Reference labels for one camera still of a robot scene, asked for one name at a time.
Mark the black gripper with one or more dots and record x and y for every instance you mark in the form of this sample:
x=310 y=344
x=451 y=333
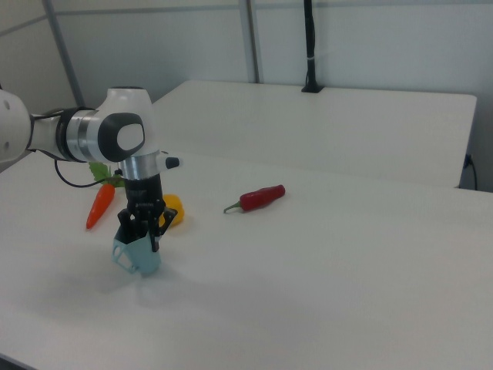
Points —
x=144 y=194

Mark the light blue mug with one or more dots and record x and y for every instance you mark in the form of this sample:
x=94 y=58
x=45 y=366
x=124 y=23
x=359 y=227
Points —
x=144 y=256

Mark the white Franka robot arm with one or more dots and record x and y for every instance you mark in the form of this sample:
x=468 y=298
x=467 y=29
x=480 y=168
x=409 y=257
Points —
x=123 y=127

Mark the yellow toy bell pepper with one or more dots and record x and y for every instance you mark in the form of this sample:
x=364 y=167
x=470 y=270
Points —
x=178 y=216

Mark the orange toy carrot with leaves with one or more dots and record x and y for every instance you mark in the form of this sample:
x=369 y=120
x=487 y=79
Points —
x=101 y=204

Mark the red toy chili pepper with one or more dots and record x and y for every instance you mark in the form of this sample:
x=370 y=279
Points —
x=262 y=196

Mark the black camera pole with clamp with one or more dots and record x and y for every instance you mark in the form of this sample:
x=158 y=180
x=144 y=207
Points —
x=310 y=46

